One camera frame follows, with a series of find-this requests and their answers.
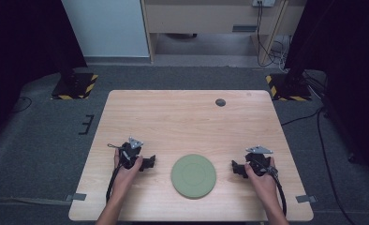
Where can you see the dark curtain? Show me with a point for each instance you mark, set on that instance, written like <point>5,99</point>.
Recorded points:
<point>23,47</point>
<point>348,62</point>

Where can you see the beige wooden desk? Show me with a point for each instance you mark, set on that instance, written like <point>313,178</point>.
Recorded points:
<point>201,18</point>

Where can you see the dark round table grommet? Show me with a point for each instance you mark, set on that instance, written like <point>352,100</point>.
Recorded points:
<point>220,102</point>

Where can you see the black stand with hazard-striped base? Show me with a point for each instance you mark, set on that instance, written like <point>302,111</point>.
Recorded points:
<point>75,86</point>
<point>287,88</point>

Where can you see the person's left hand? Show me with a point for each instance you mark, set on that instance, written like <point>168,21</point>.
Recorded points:
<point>125,181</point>

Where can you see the grey table clamp tab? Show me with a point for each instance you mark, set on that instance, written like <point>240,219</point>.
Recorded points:
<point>305,198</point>
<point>77,197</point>

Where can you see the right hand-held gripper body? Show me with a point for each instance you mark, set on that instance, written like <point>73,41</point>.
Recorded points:
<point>258,161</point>

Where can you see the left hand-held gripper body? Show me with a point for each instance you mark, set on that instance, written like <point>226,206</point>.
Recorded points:
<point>128,154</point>

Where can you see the grey power strip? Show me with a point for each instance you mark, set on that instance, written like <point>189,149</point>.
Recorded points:
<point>263,2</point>

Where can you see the grey label on desk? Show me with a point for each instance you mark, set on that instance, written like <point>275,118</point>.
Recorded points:
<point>244,28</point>

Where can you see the person's right hand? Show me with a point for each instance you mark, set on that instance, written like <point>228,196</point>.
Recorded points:
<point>265,186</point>

